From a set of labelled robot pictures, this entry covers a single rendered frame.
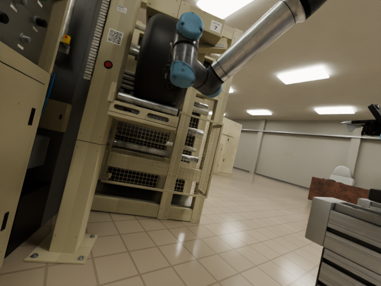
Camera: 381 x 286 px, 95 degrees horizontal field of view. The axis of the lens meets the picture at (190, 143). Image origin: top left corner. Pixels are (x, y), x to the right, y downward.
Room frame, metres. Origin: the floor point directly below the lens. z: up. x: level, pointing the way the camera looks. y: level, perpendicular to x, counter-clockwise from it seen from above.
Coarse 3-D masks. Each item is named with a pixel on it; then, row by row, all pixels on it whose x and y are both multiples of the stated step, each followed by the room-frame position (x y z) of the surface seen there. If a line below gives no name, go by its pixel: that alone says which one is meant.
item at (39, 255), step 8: (48, 240) 1.03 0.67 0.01; (88, 240) 1.11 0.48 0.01; (40, 248) 0.95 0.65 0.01; (48, 248) 0.97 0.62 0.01; (80, 248) 1.02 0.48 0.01; (88, 248) 1.04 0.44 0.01; (32, 256) 0.88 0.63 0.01; (40, 256) 0.90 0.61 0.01; (48, 256) 0.91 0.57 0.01; (56, 256) 0.92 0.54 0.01; (64, 256) 0.93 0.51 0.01; (72, 256) 0.95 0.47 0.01; (80, 256) 0.94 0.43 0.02
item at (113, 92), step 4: (112, 84) 0.86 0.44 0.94; (116, 84) 0.87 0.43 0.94; (112, 88) 0.87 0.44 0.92; (116, 88) 0.88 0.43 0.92; (112, 92) 0.87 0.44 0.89; (116, 92) 0.90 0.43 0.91; (108, 96) 0.86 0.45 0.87; (112, 96) 0.87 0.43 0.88; (108, 100) 0.87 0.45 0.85; (112, 100) 0.87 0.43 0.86; (116, 100) 0.93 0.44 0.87; (120, 100) 1.07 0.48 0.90; (116, 108) 1.10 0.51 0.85; (120, 108) 1.14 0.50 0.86
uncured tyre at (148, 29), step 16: (160, 16) 0.88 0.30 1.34; (144, 32) 0.87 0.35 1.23; (160, 32) 0.84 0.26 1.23; (144, 48) 0.84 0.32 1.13; (160, 48) 0.83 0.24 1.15; (144, 64) 0.85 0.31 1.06; (160, 64) 0.85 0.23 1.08; (144, 80) 0.88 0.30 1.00; (160, 80) 0.89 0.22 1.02; (144, 96) 0.95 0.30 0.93; (160, 96) 0.95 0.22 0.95; (176, 96) 0.95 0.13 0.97; (160, 112) 1.10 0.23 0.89
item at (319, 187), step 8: (312, 176) 4.39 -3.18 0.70; (312, 184) 4.36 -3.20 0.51; (320, 184) 4.27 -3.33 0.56; (328, 184) 4.18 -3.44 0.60; (336, 184) 4.10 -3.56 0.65; (344, 184) 4.02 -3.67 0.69; (312, 192) 4.34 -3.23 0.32; (320, 192) 4.25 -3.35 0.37; (328, 192) 4.16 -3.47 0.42; (336, 192) 4.08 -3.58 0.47; (344, 192) 4.00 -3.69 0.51; (352, 192) 3.93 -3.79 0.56; (360, 192) 3.85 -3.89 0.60; (368, 192) 3.78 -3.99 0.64; (344, 200) 3.99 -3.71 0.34; (352, 200) 3.91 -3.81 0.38
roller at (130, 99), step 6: (120, 96) 0.91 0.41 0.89; (126, 96) 0.92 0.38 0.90; (132, 96) 0.93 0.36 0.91; (132, 102) 0.94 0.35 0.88; (138, 102) 0.94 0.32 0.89; (144, 102) 0.94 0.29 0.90; (150, 102) 0.95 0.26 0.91; (156, 102) 0.97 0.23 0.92; (150, 108) 0.97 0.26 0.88; (156, 108) 0.97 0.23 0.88; (162, 108) 0.97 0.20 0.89; (168, 108) 0.98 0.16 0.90; (174, 108) 0.99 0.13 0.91; (174, 114) 1.00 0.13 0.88
